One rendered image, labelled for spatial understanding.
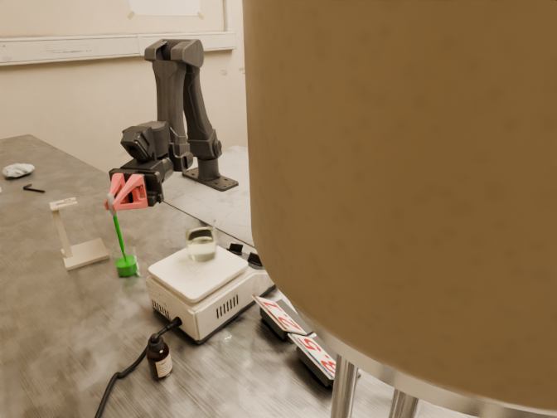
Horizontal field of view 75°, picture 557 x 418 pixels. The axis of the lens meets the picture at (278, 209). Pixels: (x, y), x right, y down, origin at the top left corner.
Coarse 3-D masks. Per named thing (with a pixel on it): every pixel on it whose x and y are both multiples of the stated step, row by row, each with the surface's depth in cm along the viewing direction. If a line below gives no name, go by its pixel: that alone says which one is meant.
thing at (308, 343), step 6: (294, 336) 53; (300, 342) 52; (306, 342) 53; (312, 342) 55; (312, 348) 52; (318, 348) 54; (312, 354) 50; (318, 354) 51; (324, 354) 53; (318, 360) 49; (324, 360) 50; (330, 360) 52; (324, 366) 48; (330, 366) 50; (330, 372) 47
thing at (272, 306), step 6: (264, 300) 61; (270, 306) 60; (276, 306) 62; (276, 312) 58; (282, 312) 60; (282, 318) 57; (288, 318) 59; (288, 324) 56; (294, 324) 58; (300, 330) 57
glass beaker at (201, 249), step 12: (192, 216) 60; (204, 216) 60; (192, 228) 61; (204, 228) 56; (192, 240) 57; (204, 240) 57; (216, 240) 60; (192, 252) 58; (204, 252) 58; (216, 252) 60; (204, 264) 59
